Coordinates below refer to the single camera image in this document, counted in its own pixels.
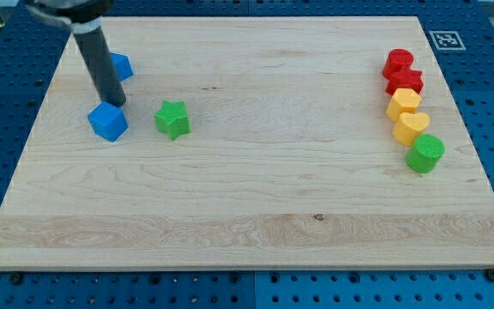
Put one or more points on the red cylinder block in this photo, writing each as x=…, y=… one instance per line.
x=396, y=60

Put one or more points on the yellow hexagon block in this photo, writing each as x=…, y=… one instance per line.
x=402, y=100

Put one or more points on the wooden board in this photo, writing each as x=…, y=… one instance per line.
x=290, y=163

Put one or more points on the white fiducial marker tag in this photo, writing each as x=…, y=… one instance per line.
x=445, y=40

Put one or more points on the blue block behind rod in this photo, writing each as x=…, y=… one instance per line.
x=122, y=65

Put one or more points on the green cylinder block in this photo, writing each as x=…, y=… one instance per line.
x=425, y=153

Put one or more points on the red star block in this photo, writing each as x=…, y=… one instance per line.
x=405, y=78

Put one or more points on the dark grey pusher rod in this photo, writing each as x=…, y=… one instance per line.
x=97, y=58

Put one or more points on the blue cube block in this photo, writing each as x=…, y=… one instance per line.
x=108, y=121

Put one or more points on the green star block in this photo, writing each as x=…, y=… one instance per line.
x=172, y=119

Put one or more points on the yellow heart block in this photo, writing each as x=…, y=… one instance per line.
x=409, y=126

